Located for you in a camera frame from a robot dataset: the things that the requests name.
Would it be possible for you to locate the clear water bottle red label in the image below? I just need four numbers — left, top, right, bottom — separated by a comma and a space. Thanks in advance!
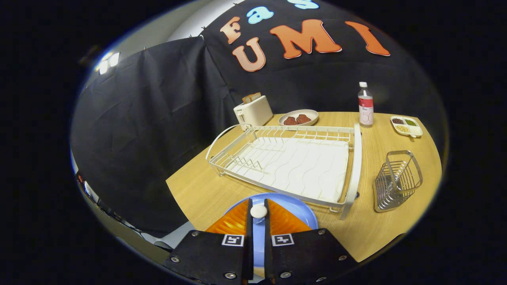
358, 82, 374, 127

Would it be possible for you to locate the black backdrop cloth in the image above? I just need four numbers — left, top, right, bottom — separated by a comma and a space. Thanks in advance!
71, 0, 448, 238

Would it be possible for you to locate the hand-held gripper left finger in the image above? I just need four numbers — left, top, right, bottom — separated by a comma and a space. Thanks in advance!
162, 199, 254, 285

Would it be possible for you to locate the beige round dish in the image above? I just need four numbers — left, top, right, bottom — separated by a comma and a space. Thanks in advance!
278, 109, 319, 126

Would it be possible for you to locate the white toaster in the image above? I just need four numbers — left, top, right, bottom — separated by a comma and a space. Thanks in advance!
233, 95, 274, 127

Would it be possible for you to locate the white divided snack dish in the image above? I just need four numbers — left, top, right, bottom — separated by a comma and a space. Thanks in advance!
391, 116, 423, 138

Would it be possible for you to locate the metal wire basket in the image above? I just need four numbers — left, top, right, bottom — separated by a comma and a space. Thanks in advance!
373, 150, 423, 213

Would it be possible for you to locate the white dish rack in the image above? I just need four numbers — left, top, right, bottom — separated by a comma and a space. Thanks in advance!
206, 123, 362, 220

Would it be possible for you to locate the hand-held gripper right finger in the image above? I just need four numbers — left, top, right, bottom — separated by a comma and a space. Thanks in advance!
264, 199, 359, 285

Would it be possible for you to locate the light blue plate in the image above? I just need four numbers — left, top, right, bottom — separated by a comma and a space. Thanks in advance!
224, 193, 318, 268

